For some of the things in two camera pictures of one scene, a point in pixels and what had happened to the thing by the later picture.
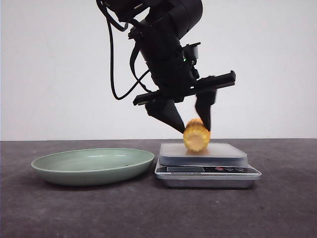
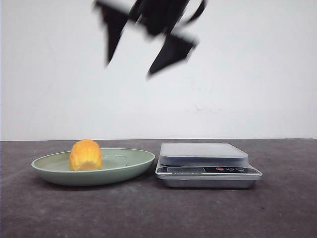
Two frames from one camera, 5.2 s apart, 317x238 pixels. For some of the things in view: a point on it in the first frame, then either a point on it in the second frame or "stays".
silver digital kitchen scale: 220,165 stays
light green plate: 92,166 stays
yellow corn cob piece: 196,136 to 85,154
